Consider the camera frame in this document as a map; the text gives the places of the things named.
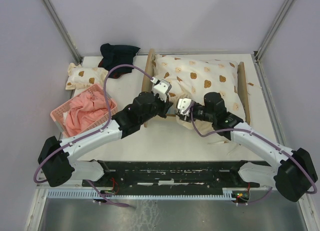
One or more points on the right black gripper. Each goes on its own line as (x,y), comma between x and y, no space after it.
(196,103)

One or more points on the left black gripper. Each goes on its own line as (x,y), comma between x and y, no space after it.
(166,106)

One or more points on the wooden pet bed frame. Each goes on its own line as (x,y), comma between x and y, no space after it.
(242,90)

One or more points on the large bear print cushion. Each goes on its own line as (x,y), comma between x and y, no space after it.
(192,78)

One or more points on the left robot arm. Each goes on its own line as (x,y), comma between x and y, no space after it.
(58,159)

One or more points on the pink plastic basket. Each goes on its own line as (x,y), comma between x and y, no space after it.
(57,114)

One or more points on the dark navy garment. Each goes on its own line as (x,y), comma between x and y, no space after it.
(115,55)

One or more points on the pink cloth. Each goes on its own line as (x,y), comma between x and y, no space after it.
(85,109)

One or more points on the small bear print pillow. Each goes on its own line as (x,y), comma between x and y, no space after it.
(83,77)

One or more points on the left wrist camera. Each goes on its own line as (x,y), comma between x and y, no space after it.
(161,88)

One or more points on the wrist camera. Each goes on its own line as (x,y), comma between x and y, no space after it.
(161,88)
(183,108)

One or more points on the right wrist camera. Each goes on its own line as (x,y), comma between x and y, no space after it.
(183,108)

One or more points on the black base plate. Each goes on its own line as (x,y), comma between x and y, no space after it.
(171,178)

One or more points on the right aluminium frame post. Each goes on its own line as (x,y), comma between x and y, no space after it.
(274,28)

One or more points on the aluminium frame post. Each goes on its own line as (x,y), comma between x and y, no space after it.
(62,31)
(274,28)

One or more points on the left aluminium frame post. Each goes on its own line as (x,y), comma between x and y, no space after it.
(62,31)

